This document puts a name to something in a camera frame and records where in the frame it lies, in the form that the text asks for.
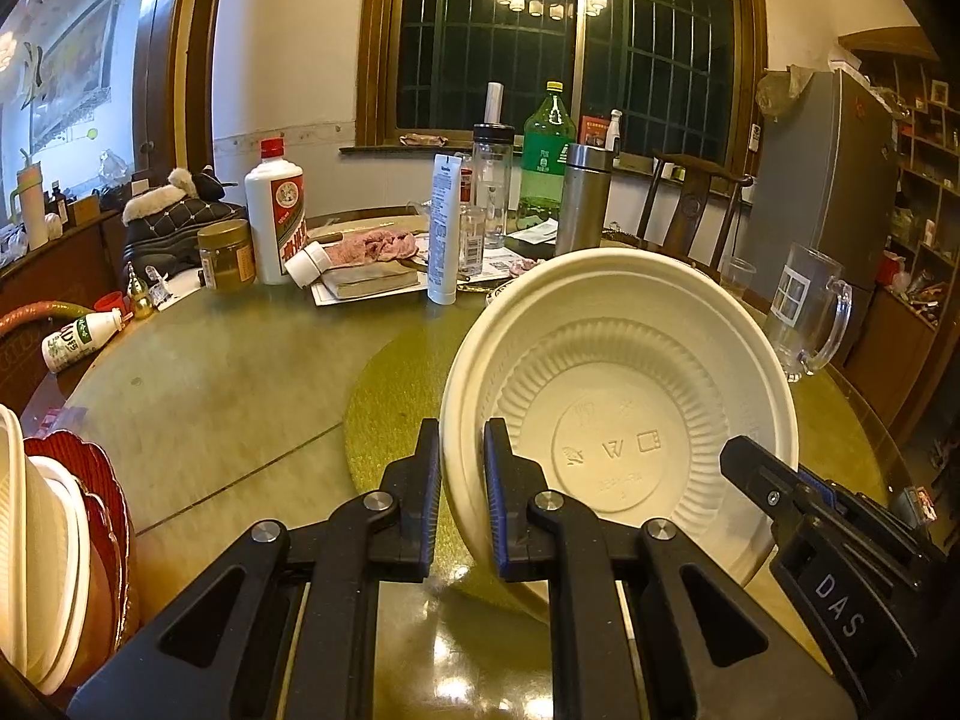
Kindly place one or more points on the wooden chair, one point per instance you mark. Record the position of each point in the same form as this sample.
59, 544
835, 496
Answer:
694, 202

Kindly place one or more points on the stainless steel thermos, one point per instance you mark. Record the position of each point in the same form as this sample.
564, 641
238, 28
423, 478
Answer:
583, 202

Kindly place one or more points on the pink wrapped candies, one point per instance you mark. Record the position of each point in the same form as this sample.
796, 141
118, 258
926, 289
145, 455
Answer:
525, 266

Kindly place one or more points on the wooden shelf unit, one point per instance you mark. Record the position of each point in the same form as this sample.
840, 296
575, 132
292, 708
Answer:
930, 202

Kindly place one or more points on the printed paper sheet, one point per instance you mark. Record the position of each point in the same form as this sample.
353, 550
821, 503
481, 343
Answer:
495, 274

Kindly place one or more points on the brown jar gold lid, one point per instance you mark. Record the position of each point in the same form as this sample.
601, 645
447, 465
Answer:
225, 259

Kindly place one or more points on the large green plastic bottle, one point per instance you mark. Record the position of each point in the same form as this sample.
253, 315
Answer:
544, 157

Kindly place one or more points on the pink item on windowsill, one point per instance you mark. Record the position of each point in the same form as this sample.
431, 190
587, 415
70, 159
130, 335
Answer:
424, 140

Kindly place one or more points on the orange yellow hoop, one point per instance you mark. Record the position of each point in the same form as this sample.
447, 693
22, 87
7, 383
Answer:
45, 311

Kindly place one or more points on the old book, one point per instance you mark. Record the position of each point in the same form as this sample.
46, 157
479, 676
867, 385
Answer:
375, 281

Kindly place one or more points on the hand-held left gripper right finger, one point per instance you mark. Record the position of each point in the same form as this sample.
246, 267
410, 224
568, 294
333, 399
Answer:
495, 510

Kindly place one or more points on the wooden windowsill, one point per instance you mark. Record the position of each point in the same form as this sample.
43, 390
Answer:
375, 150

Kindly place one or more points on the white spray bottle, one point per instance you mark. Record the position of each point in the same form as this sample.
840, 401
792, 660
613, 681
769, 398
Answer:
614, 131

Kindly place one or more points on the white bottle green label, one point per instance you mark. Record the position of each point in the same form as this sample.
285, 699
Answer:
79, 341

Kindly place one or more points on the small gold gourd ornament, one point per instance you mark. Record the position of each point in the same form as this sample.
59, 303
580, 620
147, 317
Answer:
139, 296

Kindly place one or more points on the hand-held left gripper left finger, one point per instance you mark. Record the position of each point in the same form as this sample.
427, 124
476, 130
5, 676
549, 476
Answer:
429, 510

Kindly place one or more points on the small clear glass bottle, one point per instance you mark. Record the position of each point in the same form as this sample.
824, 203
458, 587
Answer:
472, 240

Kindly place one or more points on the framed wall painting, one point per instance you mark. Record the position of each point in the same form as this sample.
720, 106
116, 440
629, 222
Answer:
79, 67

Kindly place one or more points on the red scalloped plate white sticker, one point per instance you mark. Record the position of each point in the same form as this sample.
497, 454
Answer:
103, 577

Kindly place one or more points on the white squeeze tube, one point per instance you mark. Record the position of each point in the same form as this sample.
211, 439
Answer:
444, 232

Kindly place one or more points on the large white foam bowl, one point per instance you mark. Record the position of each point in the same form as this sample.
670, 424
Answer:
64, 577

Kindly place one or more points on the white tall thermos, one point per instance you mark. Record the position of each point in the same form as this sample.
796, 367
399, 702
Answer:
31, 206

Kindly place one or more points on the wooden framed window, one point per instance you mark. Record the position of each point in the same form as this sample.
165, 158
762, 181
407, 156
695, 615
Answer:
570, 45

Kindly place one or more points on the wooden sideboard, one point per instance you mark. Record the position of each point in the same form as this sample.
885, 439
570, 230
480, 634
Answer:
52, 270

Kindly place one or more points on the clear bottle black lid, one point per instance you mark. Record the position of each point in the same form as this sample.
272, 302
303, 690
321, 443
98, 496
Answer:
493, 187

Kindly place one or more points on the red box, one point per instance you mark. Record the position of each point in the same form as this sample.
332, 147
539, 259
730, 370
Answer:
594, 131

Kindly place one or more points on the small clear plastic cup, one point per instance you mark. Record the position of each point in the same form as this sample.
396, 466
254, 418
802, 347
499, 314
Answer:
737, 277

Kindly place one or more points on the red scalloped plastic plate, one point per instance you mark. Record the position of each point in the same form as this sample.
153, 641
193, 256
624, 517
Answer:
112, 499

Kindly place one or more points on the white liquor bottle red label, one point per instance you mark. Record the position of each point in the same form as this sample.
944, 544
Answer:
274, 210

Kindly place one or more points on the plastic bag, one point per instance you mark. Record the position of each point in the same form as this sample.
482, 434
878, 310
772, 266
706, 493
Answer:
780, 90

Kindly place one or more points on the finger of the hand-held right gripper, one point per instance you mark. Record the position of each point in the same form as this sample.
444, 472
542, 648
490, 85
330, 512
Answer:
761, 476
825, 484

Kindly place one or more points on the grey refrigerator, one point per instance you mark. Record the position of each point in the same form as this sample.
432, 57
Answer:
817, 180

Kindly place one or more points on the wooden door frame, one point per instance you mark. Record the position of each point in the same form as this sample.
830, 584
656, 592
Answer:
191, 52

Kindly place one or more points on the glass beer mug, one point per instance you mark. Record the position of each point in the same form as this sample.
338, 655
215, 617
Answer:
802, 307

